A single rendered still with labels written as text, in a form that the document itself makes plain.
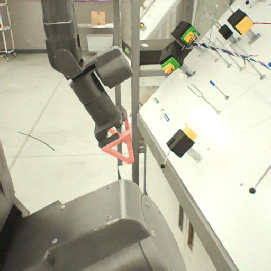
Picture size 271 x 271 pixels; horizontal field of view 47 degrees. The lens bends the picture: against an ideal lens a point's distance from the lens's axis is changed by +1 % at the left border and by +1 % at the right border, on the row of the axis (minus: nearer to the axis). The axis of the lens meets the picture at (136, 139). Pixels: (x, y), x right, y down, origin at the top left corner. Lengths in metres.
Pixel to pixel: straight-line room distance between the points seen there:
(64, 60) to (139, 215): 0.48
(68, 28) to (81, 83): 0.10
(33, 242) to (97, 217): 0.04
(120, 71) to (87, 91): 0.08
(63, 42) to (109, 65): 0.10
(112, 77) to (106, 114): 0.08
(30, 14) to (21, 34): 0.51
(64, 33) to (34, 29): 7.53
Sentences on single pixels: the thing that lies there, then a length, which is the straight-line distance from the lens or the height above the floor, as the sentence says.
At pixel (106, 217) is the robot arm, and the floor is 1.27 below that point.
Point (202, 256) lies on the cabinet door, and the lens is 0.98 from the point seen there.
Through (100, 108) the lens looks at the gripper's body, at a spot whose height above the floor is 1.16.
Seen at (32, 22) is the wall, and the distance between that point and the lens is 8.13.
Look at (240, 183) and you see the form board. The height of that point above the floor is 0.96.
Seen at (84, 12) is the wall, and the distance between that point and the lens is 7.93.
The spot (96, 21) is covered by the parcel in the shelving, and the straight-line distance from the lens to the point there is 7.38.
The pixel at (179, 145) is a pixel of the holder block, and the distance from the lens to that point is 0.88.
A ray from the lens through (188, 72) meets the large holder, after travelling 1.30.
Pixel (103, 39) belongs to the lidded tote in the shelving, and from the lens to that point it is 7.43.
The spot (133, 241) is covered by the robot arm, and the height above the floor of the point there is 1.26.
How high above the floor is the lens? 1.38
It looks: 25 degrees down
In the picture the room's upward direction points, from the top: straight up
